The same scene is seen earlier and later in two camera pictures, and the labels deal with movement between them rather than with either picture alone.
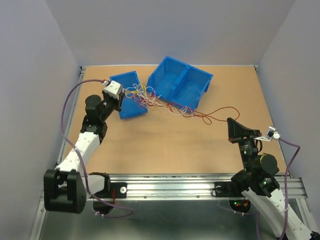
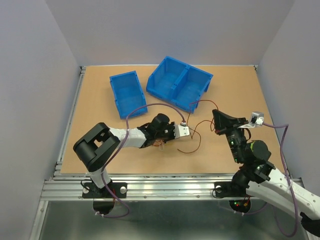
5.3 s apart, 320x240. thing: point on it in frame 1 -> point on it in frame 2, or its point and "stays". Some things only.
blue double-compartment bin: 174,81 stays
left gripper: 118,102 -> 170,126
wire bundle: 147,96 -> 159,142
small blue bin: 133,102 stays
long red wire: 206,118 -> 200,122
